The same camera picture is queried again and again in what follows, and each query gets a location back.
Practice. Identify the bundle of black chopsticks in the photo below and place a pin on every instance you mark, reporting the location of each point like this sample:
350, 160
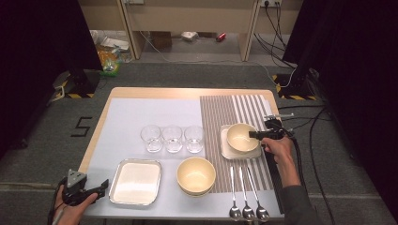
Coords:
275, 175

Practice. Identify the cream bowl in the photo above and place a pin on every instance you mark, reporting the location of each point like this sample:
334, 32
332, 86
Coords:
239, 139
195, 175
196, 195

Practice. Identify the white paper sheet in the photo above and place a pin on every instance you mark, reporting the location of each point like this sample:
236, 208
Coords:
140, 112

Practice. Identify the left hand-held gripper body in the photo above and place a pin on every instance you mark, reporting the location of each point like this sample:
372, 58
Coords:
76, 181

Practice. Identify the black stand base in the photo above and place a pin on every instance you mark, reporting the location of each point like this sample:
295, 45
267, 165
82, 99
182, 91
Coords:
297, 84
83, 82

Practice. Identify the person's left hand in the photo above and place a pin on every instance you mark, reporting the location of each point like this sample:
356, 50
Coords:
67, 215

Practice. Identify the black curtain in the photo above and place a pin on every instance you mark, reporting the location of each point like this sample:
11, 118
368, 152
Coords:
31, 62
359, 78

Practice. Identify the silver spoon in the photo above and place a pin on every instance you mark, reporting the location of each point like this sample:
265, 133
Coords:
235, 213
248, 213
262, 213

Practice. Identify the silver square tray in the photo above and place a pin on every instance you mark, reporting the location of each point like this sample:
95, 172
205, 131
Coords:
135, 204

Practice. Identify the brown cardboard box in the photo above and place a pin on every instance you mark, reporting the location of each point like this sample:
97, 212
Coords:
161, 39

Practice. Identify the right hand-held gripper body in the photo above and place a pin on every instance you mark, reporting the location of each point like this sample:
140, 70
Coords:
277, 129

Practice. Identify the red can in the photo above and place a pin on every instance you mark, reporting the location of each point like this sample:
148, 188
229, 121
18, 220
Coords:
221, 37

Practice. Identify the beige wooden desk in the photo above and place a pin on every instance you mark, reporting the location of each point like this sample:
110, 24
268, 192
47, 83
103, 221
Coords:
187, 15

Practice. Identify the pile of plastic bags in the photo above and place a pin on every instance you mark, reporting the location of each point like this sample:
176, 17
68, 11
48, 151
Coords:
109, 59

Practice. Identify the white square plate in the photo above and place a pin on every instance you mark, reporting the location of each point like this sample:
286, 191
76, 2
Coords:
136, 182
244, 155

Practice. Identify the clear drinking glass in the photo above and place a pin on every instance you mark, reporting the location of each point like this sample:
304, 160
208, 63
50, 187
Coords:
194, 139
151, 140
172, 140

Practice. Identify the striped brown white placemat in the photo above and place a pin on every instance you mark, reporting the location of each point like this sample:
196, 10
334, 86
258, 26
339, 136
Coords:
212, 125

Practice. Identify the person's right hand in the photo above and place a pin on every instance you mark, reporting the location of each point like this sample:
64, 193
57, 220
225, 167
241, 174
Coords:
278, 150

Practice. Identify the white crumpled cloth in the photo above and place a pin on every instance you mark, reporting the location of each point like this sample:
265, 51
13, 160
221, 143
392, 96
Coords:
189, 36

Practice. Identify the white wall socket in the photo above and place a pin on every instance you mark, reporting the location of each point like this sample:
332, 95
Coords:
134, 1
270, 2

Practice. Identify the yellow black hazard tape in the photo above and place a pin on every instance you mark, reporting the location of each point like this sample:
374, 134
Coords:
75, 95
295, 97

